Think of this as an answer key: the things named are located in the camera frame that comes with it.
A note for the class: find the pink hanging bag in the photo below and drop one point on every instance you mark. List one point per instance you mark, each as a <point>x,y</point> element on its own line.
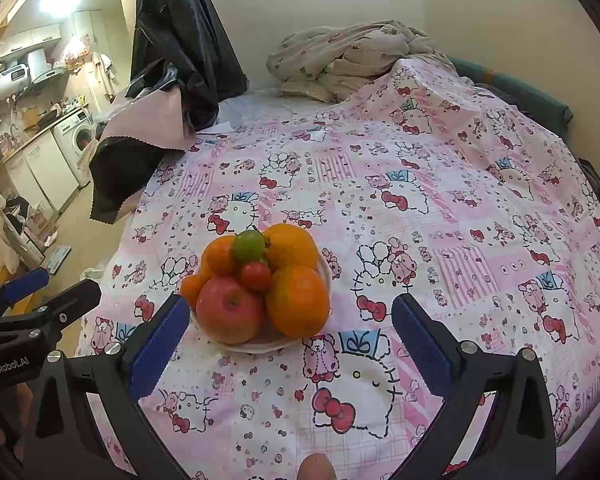
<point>76,51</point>

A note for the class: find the crumpled beige printed quilt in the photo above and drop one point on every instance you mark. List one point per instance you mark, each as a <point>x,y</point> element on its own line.
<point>350,60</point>

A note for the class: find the pink strawberry-print plate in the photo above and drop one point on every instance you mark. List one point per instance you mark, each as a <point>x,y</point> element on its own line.
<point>260,346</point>

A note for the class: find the person's left hand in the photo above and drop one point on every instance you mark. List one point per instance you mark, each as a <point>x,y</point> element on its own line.
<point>21,402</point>

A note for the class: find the medium orange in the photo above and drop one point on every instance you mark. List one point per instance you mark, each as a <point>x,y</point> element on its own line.
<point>220,257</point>

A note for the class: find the white plastic bag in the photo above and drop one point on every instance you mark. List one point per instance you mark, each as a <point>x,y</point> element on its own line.
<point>95,273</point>

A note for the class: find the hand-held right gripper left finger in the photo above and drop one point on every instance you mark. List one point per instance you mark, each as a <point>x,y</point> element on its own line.
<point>160,345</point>

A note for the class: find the pink cartoon-cat printed blanket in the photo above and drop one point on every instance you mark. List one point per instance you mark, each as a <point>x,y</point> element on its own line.
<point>430,185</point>

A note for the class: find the red apple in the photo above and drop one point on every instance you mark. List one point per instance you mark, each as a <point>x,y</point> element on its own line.
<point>230,310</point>

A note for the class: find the large green plum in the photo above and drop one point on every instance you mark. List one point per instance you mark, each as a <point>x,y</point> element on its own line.
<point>247,246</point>

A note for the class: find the white paper sheet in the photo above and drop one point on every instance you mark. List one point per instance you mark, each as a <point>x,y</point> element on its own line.
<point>217,127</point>

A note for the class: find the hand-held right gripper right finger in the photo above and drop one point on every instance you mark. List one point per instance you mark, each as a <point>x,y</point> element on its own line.
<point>425,345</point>

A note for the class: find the white kitchen cabinets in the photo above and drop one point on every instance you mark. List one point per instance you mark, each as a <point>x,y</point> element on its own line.
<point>40,170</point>

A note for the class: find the black plastic sheet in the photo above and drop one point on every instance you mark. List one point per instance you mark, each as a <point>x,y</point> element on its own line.
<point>180,20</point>

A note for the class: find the large bumpy-topped orange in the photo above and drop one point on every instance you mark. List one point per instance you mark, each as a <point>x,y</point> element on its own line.
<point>292,247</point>

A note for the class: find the black zigzag-edged cloth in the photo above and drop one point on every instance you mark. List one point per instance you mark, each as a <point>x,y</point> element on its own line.
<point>120,175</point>

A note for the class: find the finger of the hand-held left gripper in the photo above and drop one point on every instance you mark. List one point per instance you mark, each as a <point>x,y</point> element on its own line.
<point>75,300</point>
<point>25,282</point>

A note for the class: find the small mandarin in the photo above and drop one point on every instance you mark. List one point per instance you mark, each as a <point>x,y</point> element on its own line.
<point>192,290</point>

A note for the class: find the white appliance with display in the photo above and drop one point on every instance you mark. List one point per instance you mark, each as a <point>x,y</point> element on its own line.
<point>7,79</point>

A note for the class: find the person's right hand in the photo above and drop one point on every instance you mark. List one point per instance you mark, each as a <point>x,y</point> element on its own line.
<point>317,467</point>

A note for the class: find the dark cloth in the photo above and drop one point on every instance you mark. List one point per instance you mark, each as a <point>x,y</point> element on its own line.
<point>595,180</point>

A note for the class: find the teal bed frame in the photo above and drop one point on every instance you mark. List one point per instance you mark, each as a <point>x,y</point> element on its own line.
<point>520,87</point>

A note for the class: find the large navel orange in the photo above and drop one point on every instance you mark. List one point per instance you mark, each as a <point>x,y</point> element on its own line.
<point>297,305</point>

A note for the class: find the white floor scale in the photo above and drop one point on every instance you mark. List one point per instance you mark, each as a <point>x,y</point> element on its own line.
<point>57,259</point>

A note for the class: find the pink zigzag-edged cloth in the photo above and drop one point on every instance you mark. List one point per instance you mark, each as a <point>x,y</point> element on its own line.
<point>150,120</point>

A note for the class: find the hanging light garment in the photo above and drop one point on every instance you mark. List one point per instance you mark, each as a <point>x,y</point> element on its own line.
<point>102,75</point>

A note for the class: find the white washing machine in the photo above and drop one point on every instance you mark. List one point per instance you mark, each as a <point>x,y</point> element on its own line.
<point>77,140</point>

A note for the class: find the red cherry tomato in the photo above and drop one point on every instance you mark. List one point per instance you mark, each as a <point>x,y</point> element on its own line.
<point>256,276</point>

